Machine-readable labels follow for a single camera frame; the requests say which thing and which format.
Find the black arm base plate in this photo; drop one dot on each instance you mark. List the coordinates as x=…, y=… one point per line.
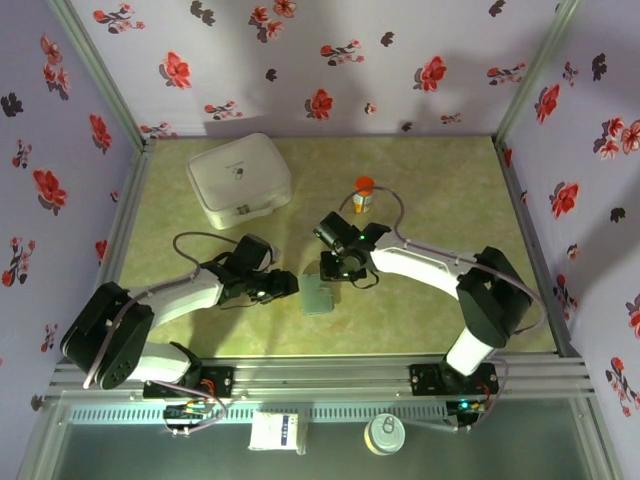
x=425, y=380
x=220, y=380

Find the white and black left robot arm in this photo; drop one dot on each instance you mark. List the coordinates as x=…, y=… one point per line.
x=180, y=300

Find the aluminium corner post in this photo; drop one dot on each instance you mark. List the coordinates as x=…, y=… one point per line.
x=535, y=65
x=95, y=65

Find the small controller board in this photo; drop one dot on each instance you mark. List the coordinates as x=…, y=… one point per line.
x=185, y=412
x=465, y=407

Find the pale green card holder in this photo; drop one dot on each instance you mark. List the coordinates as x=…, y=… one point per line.
x=317, y=300

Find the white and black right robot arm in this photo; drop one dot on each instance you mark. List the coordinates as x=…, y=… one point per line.
x=425, y=265

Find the aluminium side rail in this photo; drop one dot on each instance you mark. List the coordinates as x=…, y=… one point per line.
x=131, y=200
x=530, y=235

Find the white power supply box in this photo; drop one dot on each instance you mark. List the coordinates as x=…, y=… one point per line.
x=275, y=431

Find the orange capped pill bottle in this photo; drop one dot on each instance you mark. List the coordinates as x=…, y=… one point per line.
x=363, y=187

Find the aluminium cross rail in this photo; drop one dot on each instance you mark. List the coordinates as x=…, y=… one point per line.
x=320, y=380

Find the white plastic medicine box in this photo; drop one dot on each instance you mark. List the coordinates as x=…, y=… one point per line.
x=235, y=175

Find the silver tin can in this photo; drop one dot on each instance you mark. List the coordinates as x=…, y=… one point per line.
x=384, y=434

